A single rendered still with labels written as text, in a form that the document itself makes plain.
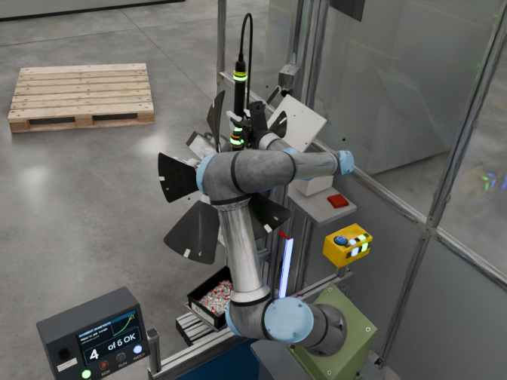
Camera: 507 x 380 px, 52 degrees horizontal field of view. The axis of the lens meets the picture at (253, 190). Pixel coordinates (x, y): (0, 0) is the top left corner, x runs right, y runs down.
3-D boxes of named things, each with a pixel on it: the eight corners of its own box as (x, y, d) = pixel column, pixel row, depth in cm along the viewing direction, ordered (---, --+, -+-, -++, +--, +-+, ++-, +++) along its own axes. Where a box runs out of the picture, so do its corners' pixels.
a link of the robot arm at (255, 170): (268, 145, 125) (354, 143, 165) (232, 150, 132) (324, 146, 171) (272, 193, 126) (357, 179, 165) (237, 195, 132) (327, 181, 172)
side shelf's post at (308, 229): (295, 304, 308) (314, 195, 258) (299, 309, 305) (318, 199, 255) (290, 307, 306) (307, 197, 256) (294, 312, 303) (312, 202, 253)
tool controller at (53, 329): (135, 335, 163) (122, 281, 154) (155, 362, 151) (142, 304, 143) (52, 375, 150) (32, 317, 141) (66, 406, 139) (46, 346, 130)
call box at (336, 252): (351, 241, 212) (355, 222, 205) (368, 256, 205) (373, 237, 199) (321, 255, 204) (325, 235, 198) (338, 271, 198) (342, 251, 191)
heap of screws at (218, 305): (224, 280, 211) (225, 276, 210) (250, 298, 204) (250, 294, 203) (191, 306, 199) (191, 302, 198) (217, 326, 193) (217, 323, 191)
